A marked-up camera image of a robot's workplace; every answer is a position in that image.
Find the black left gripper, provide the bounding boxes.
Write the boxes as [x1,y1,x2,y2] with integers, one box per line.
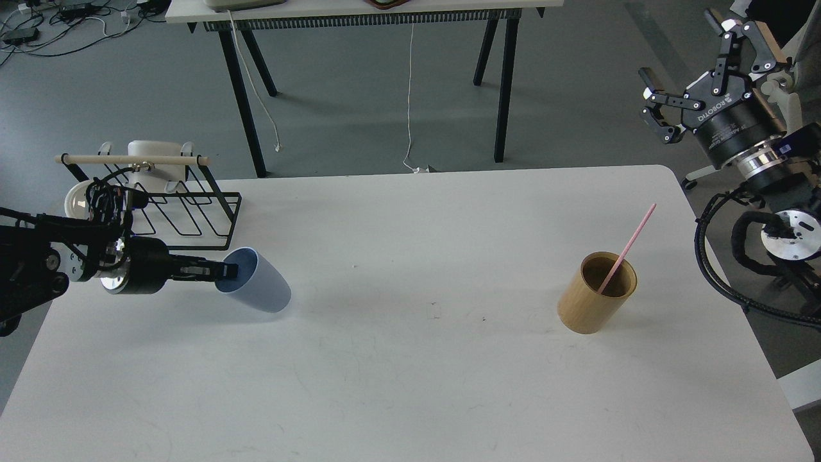
[100,237,239,295]

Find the black wire dish rack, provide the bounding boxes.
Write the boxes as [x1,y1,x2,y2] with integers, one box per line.
[54,154,242,251]

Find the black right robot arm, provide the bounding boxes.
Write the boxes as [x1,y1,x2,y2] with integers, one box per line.
[638,8,820,330]

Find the white mug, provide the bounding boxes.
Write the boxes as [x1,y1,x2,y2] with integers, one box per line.
[105,141,192,194]

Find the wooden cylindrical cup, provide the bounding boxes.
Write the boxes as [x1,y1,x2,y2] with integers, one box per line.
[557,252,638,334]

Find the blue plastic cup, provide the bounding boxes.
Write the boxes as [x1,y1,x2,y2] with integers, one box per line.
[215,248,291,313]

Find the white bowl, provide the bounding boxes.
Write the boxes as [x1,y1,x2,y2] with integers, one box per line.
[63,180,94,221]

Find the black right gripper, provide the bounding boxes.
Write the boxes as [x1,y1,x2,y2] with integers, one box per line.
[638,8,791,169]

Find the white office chair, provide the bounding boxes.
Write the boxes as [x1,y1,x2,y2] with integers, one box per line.
[645,19,817,194]

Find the pink chopstick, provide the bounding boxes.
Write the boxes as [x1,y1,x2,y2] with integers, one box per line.
[597,203,657,295]

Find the white hanging cable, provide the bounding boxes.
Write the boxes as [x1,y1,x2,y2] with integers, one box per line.
[226,10,284,153]
[402,23,424,174]

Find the floor cables and power strips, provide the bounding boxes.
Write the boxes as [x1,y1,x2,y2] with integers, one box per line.
[0,0,173,62]

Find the background table with black legs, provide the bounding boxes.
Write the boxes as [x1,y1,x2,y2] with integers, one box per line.
[155,1,567,178]

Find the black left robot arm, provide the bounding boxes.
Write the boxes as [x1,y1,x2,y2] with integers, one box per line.
[1,169,241,337]

